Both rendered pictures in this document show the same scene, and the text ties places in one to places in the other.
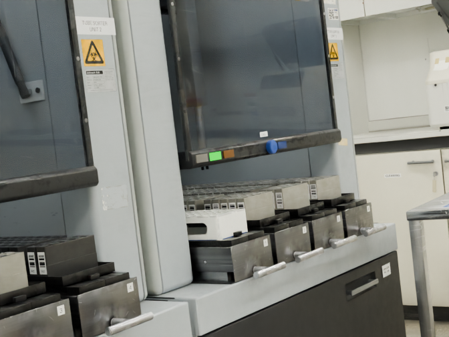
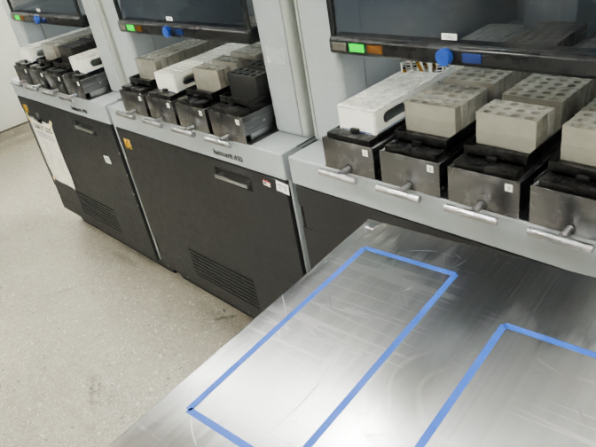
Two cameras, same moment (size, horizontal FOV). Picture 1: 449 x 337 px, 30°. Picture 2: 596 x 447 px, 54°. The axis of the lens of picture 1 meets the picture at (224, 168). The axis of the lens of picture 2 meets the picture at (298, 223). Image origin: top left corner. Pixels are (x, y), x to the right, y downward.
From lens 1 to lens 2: 2.13 m
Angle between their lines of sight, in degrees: 100
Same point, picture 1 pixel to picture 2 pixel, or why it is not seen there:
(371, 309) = not seen: hidden behind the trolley
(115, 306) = (229, 128)
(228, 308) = (318, 180)
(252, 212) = (415, 120)
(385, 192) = not seen: outside the picture
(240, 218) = (364, 119)
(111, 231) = (274, 79)
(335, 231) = (497, 199)
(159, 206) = (313, 74)
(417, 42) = not seen: outside the picture
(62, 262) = (237, 86)
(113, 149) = (271, 18)
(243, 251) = (335, 147)
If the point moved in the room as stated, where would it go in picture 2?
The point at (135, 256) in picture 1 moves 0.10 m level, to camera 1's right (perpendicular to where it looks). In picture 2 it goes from (294, 104) to (287, 121)
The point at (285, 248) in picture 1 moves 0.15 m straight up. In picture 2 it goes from (395, 171) to (388, 98)
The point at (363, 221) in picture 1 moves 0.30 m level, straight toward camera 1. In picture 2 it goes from (583, 221) to (388, 218)
